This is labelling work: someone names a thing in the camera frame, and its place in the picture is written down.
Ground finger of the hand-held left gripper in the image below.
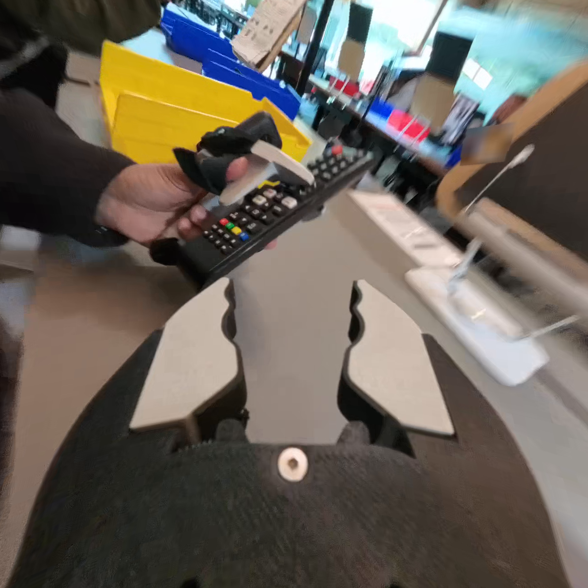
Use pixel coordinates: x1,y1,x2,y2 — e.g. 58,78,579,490
249,139,317,187

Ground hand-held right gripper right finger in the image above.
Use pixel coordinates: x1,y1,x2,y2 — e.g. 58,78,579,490
337,279,456,448

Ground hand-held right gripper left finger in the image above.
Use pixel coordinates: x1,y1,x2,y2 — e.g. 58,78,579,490
129,277,248,443

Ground black remote control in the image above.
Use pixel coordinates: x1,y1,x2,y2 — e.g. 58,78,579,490
177,146,376,288

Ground yellow plastic bins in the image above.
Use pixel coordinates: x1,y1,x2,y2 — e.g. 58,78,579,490
99,40,313,165

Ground person's left forearm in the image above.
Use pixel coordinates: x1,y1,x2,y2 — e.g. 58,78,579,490
0,87,136,249

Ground person's left hand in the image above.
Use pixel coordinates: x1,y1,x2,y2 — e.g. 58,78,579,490
95,155,251,244

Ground white tablet stand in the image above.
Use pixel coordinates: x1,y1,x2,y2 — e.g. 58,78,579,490
404,144,588,387

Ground small blue plastic bin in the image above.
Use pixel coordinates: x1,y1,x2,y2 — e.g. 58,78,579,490
367,99,396,126

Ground red plastic bin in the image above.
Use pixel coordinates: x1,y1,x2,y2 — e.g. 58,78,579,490
387,109,431,141

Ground printed cardboard sign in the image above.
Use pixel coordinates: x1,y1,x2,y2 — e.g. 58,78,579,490
231,0,307,72

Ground printed paper sheet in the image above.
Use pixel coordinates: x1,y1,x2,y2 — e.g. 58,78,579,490
348,190,462,267

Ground background display board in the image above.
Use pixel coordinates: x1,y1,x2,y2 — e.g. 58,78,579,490
410,31,474,130

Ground black metal post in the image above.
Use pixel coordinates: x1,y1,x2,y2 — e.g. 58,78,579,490
295,0,335,96

